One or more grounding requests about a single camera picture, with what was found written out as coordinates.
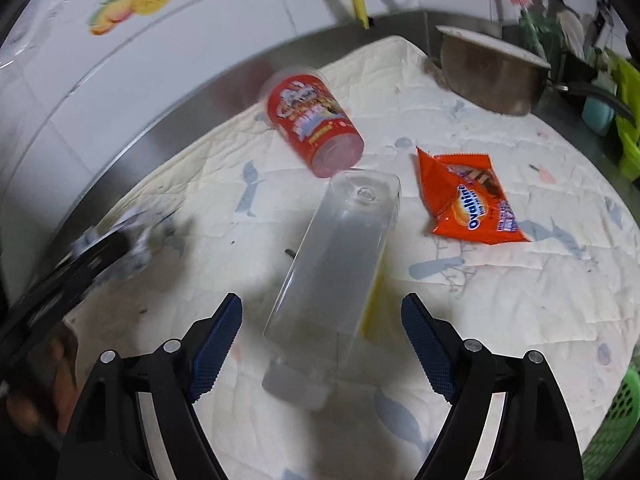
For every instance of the teal plastic bottle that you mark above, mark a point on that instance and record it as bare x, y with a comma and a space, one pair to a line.
597, 115

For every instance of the orange snack packet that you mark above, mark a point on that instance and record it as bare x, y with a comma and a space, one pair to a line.
470, 200

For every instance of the green plastic basket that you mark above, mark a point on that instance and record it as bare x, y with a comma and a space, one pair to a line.
617, 425

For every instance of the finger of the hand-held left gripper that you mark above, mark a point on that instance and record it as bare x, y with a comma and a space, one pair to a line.
85, 272

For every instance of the white wrapper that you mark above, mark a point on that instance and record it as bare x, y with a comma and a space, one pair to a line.
142, 242

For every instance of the white quilted cloth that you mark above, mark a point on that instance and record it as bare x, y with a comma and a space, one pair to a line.
500, 310

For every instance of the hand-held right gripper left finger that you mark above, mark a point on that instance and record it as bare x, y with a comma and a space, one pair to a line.
217, 350

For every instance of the green plastic dish rack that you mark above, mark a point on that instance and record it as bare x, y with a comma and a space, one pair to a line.
627, 110

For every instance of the red printed plastic cup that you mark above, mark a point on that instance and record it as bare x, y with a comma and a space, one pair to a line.
315, 125

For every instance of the green glass jar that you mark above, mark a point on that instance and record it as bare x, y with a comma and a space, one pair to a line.
540, 35

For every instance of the person's left hand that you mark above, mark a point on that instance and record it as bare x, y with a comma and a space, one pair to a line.
42, 395

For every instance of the white rice paddle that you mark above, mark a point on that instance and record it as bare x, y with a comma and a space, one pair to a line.
570, 30

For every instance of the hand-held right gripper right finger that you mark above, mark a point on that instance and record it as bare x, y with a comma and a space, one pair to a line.
430, 350

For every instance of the clear plastic bottle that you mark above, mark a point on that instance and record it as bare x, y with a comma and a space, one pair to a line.
335, 270

